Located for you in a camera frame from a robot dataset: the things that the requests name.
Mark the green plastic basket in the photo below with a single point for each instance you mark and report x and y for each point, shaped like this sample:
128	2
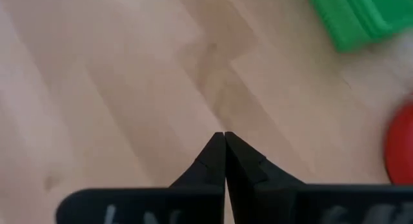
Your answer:
358	17

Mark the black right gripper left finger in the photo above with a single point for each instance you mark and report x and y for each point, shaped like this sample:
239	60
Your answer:
200	191

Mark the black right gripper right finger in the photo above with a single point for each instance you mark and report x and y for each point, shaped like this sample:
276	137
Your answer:
264	198

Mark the red round object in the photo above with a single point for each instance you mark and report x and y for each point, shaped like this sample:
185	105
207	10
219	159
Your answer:
400	143

